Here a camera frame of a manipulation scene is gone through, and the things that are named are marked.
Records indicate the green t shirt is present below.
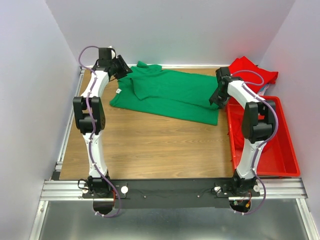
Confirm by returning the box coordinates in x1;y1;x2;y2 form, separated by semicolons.
109;61;219;126

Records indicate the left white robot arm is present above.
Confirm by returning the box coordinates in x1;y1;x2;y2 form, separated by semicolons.
72;45;133;178

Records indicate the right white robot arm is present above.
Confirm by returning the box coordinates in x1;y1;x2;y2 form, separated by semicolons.
209;67;279;196

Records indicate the red folded t shirt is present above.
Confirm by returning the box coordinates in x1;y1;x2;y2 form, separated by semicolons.
228;56;279;94

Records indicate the pink folded t shirt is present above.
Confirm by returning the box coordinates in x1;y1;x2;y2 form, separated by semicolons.
257;83;270;96

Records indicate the red plastic bin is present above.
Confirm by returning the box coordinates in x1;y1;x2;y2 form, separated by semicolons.
225;96;301;177

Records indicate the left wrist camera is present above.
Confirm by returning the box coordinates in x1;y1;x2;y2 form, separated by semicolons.
108;46;117;59

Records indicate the aluminium frame rail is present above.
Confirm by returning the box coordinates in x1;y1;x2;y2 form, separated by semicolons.
40;178;308;201

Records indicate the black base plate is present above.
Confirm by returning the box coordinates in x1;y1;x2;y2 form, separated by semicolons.
81;177;261;214

